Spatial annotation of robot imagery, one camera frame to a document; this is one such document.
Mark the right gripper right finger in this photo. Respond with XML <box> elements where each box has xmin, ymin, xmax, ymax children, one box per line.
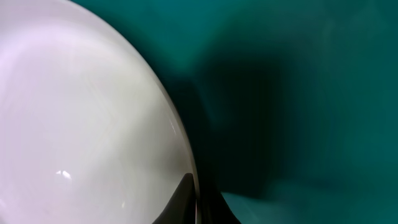
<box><xmin>198</xmin><ymin>174</ymin><xmax>241</xmax><ymax>224</ymax></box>

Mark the teal serving tray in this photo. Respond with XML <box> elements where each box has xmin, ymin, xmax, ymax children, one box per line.
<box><xmin>81</xmin><ymin>0</ymin><xmax>397</xmax><ymax>223</ymax></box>

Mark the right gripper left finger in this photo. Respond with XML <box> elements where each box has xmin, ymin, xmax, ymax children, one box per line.
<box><xmin>153</xmin><ymin>173</ymin><xmax>196</xmax><ymax>224</ymax></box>

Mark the large white plate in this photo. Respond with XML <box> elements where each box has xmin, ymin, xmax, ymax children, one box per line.
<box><xmin>1</xmin><ymin>0</ymin><xmax>196</xmax><ymax>223</ymax></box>

